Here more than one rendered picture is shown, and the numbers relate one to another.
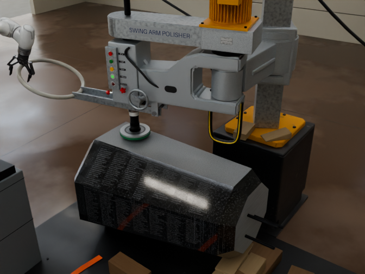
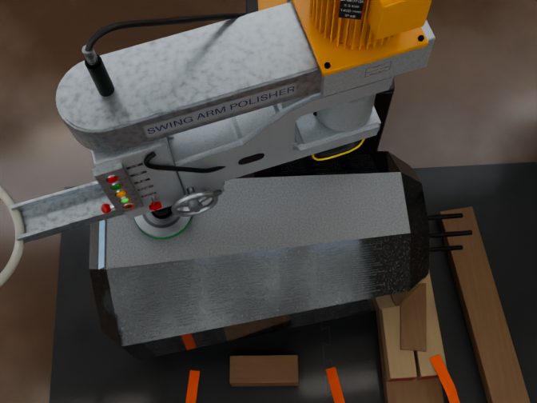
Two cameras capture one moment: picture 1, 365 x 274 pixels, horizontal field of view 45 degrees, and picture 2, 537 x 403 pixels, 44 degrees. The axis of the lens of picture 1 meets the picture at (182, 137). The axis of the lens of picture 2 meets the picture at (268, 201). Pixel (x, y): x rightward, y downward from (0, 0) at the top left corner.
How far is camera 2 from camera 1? 2.05 m
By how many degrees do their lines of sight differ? 44
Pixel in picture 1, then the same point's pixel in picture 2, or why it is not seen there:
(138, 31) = (170, 125)
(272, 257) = not seen: hidden behind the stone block
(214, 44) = (352, 82)
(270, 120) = not seen: hidden behind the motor
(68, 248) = (137, 392)
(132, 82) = (169, 185)
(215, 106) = (342, 141)
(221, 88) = (353, 119)
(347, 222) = (442, 77)
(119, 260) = (243, 369)
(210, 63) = (335, 101)
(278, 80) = not seen: outside the picture
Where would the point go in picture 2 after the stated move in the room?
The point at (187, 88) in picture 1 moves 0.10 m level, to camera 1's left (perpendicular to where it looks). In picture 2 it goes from (285, 145) to (260, 165)
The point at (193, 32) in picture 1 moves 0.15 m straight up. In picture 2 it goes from (301, 81) to (303, 46)
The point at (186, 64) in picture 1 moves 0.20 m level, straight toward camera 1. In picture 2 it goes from (283, 121) to (329, 172)
